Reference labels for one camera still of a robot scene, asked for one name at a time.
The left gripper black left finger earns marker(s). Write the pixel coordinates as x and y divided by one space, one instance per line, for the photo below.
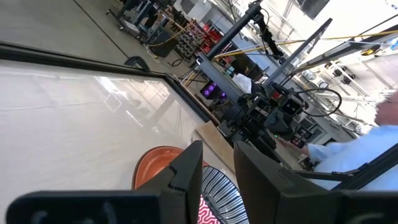
183 177

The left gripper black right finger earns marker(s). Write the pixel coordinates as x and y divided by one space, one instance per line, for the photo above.
261 186

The blue striped patterned bowl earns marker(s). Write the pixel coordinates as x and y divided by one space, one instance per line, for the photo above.
224 193

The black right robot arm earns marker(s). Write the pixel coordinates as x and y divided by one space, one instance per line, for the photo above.
248 124

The orange ceramic plate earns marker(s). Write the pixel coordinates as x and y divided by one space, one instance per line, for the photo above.
152 165

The beige folded cloth napkin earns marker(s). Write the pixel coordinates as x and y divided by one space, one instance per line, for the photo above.
214 140

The white plastic bag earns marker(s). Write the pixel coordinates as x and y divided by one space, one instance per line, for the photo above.
242 82

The grey metal beam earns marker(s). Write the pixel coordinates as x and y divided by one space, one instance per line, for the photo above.
217 74
298 53

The computer with purple lights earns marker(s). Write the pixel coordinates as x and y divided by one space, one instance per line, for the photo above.
213 90

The person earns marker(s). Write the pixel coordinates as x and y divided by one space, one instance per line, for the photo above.
357 149

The black metal pole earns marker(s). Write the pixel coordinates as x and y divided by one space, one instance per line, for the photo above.
233 31

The grey parts rack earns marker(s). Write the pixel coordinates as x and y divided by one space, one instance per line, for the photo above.
188 45

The black curved floor object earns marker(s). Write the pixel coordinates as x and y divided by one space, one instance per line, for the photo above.
136 62

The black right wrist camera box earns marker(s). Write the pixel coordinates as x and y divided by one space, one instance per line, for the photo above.
291 106

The black aluminium rig frame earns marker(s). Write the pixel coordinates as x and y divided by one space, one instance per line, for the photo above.
93 67

